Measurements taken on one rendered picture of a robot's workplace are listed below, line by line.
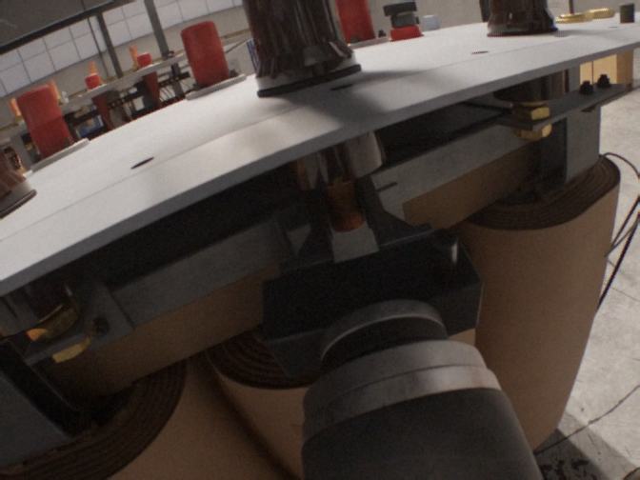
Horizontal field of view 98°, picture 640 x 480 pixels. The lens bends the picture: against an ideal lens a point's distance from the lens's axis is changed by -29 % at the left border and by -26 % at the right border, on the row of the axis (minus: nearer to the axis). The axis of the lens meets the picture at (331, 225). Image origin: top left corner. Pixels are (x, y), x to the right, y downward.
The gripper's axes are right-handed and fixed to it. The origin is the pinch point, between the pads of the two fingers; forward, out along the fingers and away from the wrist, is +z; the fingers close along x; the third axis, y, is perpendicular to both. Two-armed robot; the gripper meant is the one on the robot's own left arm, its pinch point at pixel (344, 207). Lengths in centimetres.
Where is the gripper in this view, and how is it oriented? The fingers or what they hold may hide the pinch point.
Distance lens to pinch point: 31.3
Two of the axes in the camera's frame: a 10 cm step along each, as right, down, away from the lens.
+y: -2.2, -7.4, -6.4
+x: -9.6, 2.6, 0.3
